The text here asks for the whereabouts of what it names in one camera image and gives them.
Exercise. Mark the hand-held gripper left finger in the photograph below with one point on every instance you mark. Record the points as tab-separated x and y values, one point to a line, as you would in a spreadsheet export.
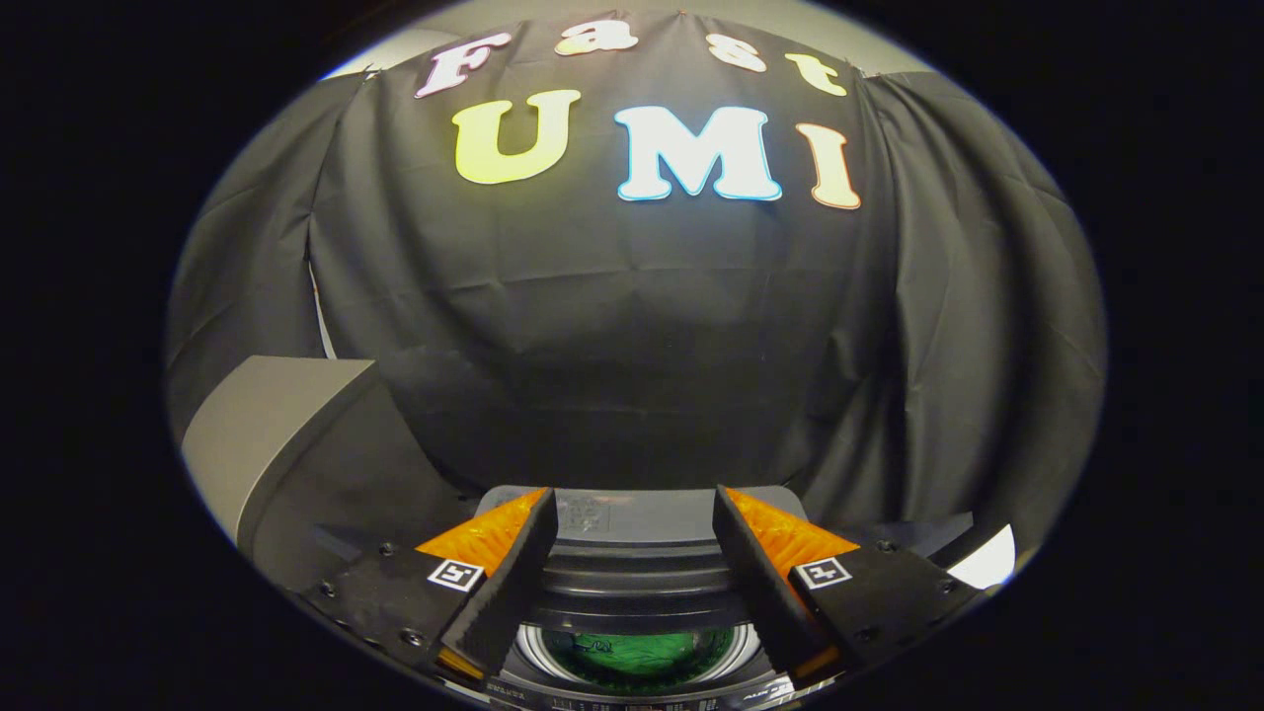
513	583

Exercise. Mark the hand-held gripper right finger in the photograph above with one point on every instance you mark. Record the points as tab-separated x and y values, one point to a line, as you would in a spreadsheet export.
755	583

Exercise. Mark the dark washing machine lid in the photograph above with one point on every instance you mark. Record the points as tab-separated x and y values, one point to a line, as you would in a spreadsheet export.
637	592

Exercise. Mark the grey washing machine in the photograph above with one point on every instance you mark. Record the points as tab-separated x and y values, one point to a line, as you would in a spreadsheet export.
553	699

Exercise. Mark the green polo shirt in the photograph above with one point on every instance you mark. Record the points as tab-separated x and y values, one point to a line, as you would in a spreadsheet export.
642	654

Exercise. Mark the white flat sheet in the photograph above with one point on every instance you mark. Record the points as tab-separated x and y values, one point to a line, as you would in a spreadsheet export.
987	563

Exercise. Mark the black backdrop cloth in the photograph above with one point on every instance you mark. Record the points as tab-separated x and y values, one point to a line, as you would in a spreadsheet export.
642	346

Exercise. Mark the grey cabinet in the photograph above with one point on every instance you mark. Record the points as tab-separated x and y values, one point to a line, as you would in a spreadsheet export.
276	425

